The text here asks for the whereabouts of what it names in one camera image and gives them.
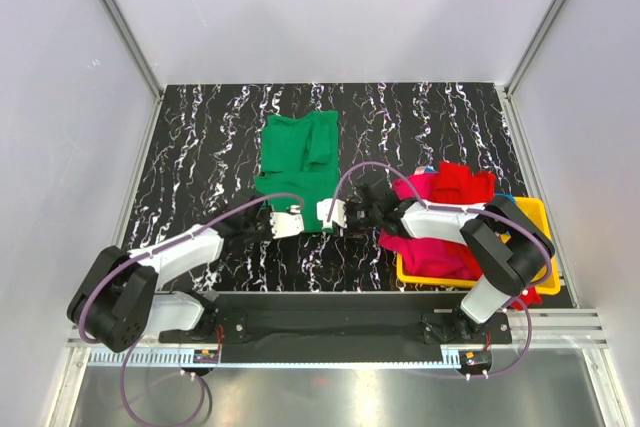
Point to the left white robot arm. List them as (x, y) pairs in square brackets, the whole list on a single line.
[(120, 298)]

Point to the green t shirt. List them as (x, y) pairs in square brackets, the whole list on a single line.
[(301, 157)]

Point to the red t shirt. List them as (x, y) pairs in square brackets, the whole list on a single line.
[(457, 184)]

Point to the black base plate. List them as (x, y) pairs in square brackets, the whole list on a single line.
[(329, 312)]

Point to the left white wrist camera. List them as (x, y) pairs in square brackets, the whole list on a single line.
[(287, 224)]

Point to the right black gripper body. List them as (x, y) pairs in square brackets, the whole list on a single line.
[(361, 219)]

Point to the aluminium front rail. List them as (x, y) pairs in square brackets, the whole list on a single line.
[(401, 347)]

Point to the left aluminium frame post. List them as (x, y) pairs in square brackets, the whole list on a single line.
[(136, 54)]

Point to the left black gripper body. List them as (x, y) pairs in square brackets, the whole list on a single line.
[(258, 231)]

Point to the aluminium frame post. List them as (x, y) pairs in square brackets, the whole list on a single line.
[(540, 35), (136, 54)]

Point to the blue t shirt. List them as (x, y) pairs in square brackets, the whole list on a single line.
[(503, 207)]

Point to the magenta t shirt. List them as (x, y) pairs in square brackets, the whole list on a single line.
[(423, 257)]

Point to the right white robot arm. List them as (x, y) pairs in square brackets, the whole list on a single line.
[(512, 252)]

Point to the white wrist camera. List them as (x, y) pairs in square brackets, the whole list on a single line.
[(287, 224), (332, 214)]

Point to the right aluminium frame post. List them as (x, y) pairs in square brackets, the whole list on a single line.
[(540, 35)]

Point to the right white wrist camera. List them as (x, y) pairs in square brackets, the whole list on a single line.
[(332, 214)]

